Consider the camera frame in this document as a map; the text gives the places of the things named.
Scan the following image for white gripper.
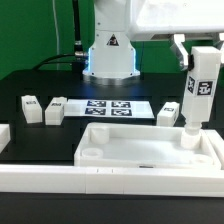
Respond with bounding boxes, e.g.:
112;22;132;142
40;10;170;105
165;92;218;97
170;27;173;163
126;0;224;71

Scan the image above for white desk tabletop tray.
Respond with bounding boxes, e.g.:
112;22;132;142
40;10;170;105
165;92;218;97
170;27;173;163
74;123;221;170

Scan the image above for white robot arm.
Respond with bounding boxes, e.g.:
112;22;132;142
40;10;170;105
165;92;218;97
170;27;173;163
83;0;224;80

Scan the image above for white right fence block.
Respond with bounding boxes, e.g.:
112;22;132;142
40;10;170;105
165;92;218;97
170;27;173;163
205;130;224;170

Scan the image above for white fence block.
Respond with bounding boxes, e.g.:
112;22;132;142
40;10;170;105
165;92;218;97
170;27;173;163
205;130;224;170
0;124;11;153

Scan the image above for white marker sheet with tags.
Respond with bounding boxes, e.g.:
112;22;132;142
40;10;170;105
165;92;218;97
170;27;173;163
65;99;154;119

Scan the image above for white left fence block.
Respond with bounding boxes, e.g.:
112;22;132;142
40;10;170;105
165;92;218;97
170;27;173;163
0;124;11;153

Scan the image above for white front fence bar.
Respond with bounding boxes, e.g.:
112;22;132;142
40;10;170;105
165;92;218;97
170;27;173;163
0;165;224;197

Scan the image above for black cable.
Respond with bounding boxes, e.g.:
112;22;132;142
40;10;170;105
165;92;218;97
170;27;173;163
31;0;90;71

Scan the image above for white thin cable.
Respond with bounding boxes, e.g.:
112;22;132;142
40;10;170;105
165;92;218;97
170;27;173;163
51;0;61;71

